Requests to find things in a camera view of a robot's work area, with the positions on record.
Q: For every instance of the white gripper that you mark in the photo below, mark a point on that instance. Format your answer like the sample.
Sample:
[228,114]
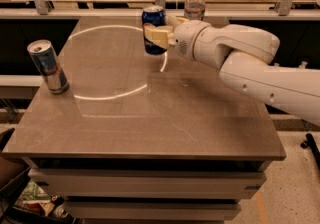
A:
[187,38]

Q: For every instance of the blue pepsi can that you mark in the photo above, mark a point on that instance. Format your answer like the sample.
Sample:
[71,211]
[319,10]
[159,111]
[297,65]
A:
[154,15]

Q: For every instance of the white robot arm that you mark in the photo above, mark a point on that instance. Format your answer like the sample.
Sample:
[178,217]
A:
[243,56]

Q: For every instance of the red bull can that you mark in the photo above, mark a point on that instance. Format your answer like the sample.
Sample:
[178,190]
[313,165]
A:
[47,63]

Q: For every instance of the clear plastic water bottle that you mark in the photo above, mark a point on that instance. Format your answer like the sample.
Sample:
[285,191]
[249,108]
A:
[194,9]

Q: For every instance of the hand sanitizer bottle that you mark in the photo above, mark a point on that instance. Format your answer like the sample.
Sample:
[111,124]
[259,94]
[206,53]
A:
[303,65]

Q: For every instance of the upper white drawer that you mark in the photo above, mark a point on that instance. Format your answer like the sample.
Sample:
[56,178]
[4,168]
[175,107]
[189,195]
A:
[148,184]

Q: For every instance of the white drawer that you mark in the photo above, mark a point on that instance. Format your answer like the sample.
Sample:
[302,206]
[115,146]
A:
[152,211]
[148,184]

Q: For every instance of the black chair base leg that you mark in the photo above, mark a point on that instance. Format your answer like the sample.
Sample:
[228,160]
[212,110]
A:
[309,142]

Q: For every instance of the lower white drawer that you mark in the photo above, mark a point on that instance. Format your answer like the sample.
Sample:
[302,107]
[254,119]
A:
[152,211]

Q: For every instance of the green snack package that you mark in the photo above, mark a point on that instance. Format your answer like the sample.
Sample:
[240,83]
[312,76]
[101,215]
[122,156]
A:
[32,193]

